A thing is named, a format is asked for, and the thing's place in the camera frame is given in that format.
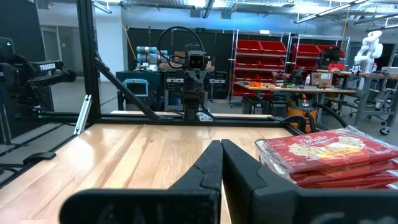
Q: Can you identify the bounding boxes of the dark teal cabinet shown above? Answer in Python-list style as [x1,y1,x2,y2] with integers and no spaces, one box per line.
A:
[115,70,165,111]

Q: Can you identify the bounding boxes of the clear plastic basket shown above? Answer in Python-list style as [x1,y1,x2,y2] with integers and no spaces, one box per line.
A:
[254,124,398,190]

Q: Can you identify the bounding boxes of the black vacuum hose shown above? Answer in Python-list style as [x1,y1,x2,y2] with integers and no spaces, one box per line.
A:
[270,102,349,131]

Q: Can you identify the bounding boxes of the black drawer cabinet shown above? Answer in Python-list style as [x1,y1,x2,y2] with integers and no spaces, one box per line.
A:
[164,70,229,111]

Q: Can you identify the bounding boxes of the black and red drill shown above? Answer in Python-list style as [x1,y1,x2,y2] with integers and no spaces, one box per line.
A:
[273,70,299,86]

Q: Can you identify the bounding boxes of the yellow cable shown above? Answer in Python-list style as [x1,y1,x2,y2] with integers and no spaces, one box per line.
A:
[121,23,137,62]

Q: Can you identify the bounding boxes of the wooden workbench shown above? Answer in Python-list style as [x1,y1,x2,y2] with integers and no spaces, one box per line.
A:
[234,81,357,114]

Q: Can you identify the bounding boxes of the black monitor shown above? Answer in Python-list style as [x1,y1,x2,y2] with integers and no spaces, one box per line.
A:
[318,46,341,68]

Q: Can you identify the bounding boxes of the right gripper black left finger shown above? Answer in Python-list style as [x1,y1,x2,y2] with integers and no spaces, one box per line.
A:
[59,139,223,224]

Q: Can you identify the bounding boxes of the cardboard box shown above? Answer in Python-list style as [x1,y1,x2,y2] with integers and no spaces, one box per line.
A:
[312,72,334,88]

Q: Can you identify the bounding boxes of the black partition panels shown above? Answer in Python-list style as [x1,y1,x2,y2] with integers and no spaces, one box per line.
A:
[127,27,237,100]

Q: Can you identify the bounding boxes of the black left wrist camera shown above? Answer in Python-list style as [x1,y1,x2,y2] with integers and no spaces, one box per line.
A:
[185,44,209,72]

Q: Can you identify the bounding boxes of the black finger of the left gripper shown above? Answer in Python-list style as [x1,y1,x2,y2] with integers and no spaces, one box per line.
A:
[182,73,197,91]
[196,73,211,91]

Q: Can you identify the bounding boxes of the silver aluminium bar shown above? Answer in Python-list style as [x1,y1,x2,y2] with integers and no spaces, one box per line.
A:
[73,95,93,136]

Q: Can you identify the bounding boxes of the long ceiling light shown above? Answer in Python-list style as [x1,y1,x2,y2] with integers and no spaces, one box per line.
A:
[294,0,368,24]
[353,12,398,32]

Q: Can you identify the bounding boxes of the black rail bracket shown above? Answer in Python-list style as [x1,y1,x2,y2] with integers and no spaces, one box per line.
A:
[23,151,57,166]

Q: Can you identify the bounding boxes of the black left camera cable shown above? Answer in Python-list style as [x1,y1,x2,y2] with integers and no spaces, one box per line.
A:
[157,26,206,70]

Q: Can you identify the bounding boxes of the black aluminium table frame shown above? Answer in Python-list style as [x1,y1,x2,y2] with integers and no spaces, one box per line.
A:
[0,0,312,187]

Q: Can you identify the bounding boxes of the silver mounting plate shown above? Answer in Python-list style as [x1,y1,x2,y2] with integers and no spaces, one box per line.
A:
[197,111,215,123]

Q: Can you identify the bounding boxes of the orange and black shop vacuum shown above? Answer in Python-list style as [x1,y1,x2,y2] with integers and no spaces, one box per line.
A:
[285,95,318,133]

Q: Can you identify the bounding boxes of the metal rack with red bins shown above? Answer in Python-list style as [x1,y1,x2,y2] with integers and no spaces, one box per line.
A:
[229,30,292,105]
[290,34,351,71]

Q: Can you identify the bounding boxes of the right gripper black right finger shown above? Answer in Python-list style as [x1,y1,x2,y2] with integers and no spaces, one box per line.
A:
[222,139,398,224]

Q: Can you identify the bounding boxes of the blue-edged teach pendant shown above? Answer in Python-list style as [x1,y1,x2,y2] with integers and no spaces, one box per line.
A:
[123,78,149,97]

